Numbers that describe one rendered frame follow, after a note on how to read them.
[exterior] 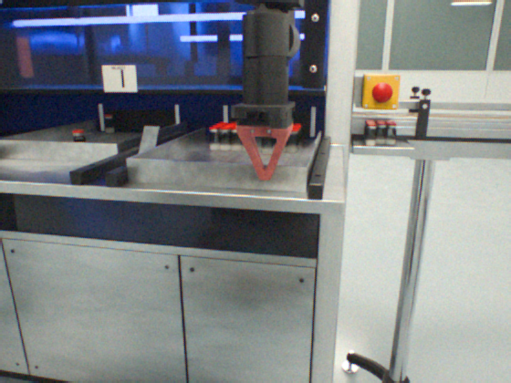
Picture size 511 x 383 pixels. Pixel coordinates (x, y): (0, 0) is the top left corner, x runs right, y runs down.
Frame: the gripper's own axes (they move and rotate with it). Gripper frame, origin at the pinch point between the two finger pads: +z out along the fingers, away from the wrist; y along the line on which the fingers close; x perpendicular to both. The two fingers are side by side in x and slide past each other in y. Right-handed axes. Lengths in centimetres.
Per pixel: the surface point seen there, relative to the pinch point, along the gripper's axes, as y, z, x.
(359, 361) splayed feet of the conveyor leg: 67, 81, -21
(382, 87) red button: 34.4, -10.1, -17.3
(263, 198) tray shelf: -2.1, 2.8, -0.2
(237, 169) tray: 0.7, -0.3, 3.9
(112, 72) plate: 37, -13, 43
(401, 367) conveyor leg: 53, 70, -32
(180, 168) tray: 0.7, 0.0, 12.3
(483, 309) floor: 125, 90, -78
